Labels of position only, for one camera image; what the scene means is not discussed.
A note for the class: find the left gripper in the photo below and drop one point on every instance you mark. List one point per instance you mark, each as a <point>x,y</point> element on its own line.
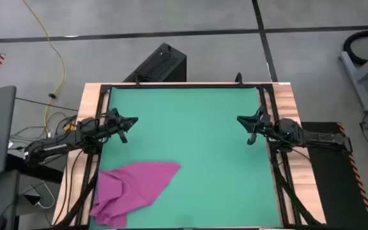
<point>113,123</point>

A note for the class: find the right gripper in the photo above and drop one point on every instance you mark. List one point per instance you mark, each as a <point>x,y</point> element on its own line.
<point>262,126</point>

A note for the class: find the magenta towel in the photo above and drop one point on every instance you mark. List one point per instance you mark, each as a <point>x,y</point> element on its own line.
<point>133,188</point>

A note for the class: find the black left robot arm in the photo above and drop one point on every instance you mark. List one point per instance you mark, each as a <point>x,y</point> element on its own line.
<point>59,145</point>

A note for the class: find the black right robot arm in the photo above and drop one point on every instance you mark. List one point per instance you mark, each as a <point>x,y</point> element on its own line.
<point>315,138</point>

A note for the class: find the black table clamp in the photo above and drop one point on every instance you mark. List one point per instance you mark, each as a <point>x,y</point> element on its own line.
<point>239,80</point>
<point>137,81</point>

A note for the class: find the green table mat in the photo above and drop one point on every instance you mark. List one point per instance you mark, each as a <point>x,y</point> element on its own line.
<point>187,143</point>

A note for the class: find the black computer tower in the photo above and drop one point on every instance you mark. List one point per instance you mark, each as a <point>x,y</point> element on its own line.
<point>161,64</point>

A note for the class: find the large black striped floor mat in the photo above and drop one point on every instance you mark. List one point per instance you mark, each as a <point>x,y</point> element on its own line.
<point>331,179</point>

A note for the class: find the grey metal stand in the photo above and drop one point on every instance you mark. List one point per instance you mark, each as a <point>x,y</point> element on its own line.
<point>358,86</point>

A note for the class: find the black power adapter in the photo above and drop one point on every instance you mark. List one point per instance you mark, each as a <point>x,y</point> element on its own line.
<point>32,199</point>

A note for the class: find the grey side desk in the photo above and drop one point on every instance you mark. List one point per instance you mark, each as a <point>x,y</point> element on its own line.
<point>2,198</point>

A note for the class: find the black computer mouse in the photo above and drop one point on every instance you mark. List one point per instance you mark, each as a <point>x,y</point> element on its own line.
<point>0,223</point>

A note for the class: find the black metal table frame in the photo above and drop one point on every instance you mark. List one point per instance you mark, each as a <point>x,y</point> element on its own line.
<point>187,85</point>

